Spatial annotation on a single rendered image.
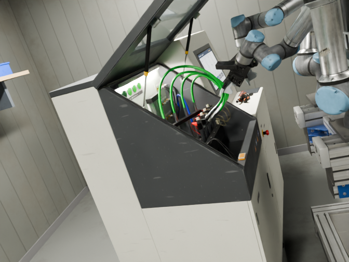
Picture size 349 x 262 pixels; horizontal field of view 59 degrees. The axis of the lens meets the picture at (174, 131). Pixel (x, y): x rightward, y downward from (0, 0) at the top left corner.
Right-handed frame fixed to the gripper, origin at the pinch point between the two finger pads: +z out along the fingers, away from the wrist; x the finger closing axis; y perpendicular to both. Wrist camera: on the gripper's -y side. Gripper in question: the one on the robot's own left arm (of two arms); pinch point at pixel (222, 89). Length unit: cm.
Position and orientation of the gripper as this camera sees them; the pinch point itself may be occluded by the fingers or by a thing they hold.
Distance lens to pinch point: 166.1
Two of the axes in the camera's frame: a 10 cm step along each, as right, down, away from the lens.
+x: 4.3, -5.9, 6.9
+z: -2.8, 6.4, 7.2
